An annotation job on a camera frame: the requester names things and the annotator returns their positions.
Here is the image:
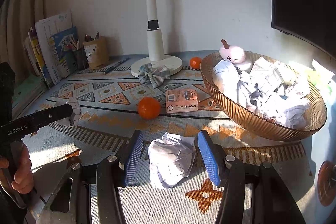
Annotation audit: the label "blue ballpoint pen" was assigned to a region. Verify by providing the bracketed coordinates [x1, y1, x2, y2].
[104, 57, 130, 75]

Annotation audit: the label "orange tangerine by lamp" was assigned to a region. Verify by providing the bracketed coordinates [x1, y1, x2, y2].
[190, 57, 202, 70]

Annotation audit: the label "pink small carton box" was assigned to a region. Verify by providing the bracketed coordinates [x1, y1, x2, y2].
[165, 89, 199, 114]

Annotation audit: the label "white paper ball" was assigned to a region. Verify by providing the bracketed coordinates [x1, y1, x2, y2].
[148, 132, 196, 189]

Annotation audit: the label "white tissue pack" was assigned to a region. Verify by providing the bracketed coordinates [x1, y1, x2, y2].
[307, 59, 335, 91]

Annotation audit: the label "blue study book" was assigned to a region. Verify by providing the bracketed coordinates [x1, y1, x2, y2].
[49, 27, 78, 79]

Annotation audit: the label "green notebook stack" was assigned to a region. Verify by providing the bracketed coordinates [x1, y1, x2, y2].
[12, 75, 47, 119]

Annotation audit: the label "crumpled papers in bowl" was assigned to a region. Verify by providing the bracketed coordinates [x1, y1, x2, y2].
[213, 57, 310, 128]

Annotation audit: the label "white desk lamp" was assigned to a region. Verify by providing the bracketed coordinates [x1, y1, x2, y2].
[130, 0, 183, 77]

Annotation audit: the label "white worksheet book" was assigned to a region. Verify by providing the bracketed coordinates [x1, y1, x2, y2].
[35, 10, 72, 85]

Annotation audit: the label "plaid grey bow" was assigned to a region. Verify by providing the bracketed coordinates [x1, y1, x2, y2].
[138, 63, 170, 88]

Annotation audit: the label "round brown coaster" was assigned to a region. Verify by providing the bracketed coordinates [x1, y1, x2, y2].
[317, 161, 336, 207]

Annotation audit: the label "patterned woven table mat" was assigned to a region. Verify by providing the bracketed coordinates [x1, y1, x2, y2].
[24, 61, 316, 223]

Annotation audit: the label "pink plush toy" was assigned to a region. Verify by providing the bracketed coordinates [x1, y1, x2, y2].
[219, 39, 252, 72]

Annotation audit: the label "amber ribbed glass bowl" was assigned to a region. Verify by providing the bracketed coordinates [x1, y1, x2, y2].
[201, 52, 327, 141]

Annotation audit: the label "person's left hand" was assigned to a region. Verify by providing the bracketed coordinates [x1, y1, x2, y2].
[1, 144, 34, 194]

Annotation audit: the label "yellow book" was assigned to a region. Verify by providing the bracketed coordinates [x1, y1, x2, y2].
[28, 27, 53, 88]

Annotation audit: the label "black mesh pen holder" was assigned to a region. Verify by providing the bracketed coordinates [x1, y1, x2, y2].
[73, 47, 89, 71]

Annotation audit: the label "brown paper pen holder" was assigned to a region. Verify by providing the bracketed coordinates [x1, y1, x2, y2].
[84, 36, 109, 69]

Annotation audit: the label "orange tangerine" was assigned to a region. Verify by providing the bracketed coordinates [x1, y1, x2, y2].
[190, 57, 202, 70]
[137, 97, 161, 120]

